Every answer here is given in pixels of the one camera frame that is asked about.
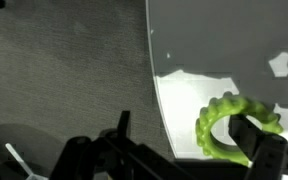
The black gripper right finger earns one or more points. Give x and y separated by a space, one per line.
270 156

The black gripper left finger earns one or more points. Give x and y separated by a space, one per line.
117 160

